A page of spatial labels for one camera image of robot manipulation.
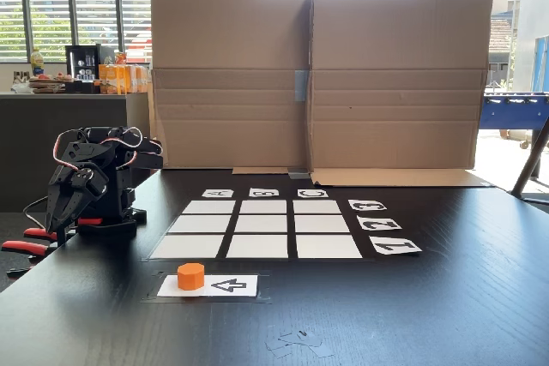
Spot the orange round token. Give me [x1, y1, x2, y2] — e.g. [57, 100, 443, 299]
[177, 262, 206, 291]

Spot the white nine-square grid sheet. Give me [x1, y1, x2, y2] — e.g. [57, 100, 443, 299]
[148, 198, 365, 261]

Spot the dark counter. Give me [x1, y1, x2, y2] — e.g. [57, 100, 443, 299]
[0, 90, 152, 213]

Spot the red black table clamp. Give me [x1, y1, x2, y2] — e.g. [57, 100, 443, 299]
[0, 216, 105, 279]

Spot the orange juice carton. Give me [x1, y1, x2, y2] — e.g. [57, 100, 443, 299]
[118, 63, 133, 95]
[130, 64, 152, 94]
[98, 63, 121, 96]

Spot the wooden tray with food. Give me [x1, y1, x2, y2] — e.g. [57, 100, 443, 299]
[27, 73, 76, 95]

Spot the yellow drink bottle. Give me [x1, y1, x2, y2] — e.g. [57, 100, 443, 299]
[29, 47, 46, 78]

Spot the white arrow paper sheet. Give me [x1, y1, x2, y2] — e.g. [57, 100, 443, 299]
[156, 273, 259, 298]

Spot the paper label number 3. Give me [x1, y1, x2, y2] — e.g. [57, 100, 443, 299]
[347, 199, 388, 213]

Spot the paper label number 2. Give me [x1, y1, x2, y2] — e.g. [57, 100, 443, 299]
[356, 216, 403, 232]

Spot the brown cardboard box screen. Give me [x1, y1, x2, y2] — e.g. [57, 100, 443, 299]
[148, 0, 495, 189]

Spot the paper label number 1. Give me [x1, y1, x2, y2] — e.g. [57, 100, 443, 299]
[368, 236, 423, 257]

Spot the blue foosball table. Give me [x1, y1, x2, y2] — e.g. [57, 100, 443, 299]
[478, 89, 549, 151]

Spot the grey slanted metal leg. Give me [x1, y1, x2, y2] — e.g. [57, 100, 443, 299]
[510, 115, 549, 207]

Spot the black power cable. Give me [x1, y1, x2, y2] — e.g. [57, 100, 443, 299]
[22, 195, 49, 230]

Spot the red white servo wire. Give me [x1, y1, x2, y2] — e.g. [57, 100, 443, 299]
[51, 126, 144, 171]

